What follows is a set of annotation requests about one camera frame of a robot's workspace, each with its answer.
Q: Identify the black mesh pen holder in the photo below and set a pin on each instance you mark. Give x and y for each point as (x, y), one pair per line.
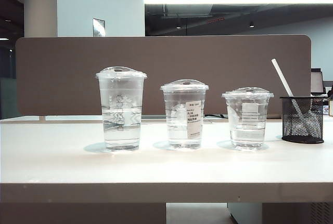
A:
(312, 128)

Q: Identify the large clear plastic cup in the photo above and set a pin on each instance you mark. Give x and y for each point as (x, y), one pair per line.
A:
(122, 130)

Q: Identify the white partition bracket foot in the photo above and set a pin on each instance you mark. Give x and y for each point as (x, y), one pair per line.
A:
(42, 118)

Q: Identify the small clear plastic cup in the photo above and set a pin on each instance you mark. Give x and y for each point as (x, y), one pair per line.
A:
(247, 138)

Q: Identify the silver wall sign plate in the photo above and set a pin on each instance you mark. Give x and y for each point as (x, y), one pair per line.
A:
(99, 27)

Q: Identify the brown desk partition panel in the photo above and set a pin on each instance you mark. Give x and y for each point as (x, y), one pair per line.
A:
(65, 78)

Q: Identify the long ceiling light strip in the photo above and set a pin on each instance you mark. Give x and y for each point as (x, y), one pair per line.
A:
(234, 0)

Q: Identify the black ceiling spotlight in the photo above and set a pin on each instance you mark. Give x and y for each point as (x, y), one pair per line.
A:
(251, 24)

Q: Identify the white drinking straw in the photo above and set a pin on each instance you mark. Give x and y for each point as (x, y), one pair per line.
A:
(282, 78)

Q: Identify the medium clear cup white label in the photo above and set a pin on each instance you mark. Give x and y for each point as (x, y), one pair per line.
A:
(179, 135)

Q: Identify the brown box on background desk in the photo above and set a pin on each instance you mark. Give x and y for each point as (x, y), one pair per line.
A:
(331, 108)

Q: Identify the background computer monitor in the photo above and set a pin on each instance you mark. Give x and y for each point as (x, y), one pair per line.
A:
(317, 82)

